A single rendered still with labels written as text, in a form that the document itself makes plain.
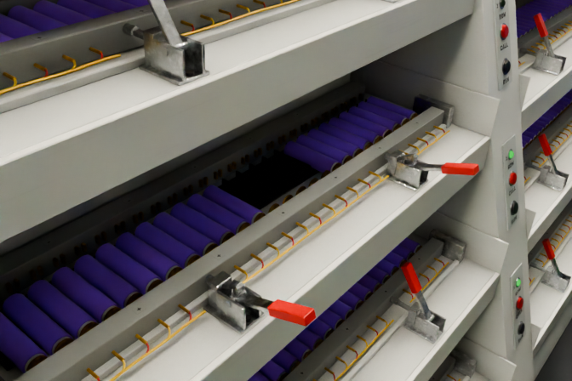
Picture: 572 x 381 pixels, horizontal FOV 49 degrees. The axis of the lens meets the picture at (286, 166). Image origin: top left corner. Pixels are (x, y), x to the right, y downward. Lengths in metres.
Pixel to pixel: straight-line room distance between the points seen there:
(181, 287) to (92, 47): 0.19
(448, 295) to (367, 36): 0.39
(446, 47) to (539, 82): 0.24
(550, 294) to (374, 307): 0.49
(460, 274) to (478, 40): 0.31
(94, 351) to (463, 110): 0.53
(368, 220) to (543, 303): 0.60
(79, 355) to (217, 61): 0.22
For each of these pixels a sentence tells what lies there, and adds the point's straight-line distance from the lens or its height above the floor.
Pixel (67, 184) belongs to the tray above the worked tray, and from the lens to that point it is 0.37.
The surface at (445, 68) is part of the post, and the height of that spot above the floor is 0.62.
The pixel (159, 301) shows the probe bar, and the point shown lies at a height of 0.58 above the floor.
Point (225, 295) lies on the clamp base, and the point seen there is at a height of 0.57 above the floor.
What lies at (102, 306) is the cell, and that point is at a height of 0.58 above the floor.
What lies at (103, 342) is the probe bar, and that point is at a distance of 0.46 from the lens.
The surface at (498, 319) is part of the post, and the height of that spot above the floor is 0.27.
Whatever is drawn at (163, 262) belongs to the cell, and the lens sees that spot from 0.52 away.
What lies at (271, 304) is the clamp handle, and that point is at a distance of 0.46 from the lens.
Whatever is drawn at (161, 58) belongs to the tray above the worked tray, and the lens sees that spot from 0.42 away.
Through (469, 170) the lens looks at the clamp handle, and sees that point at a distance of 0.63.
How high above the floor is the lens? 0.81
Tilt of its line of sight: 20 degrees down
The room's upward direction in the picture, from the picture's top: 11 degrees counter-clockwise
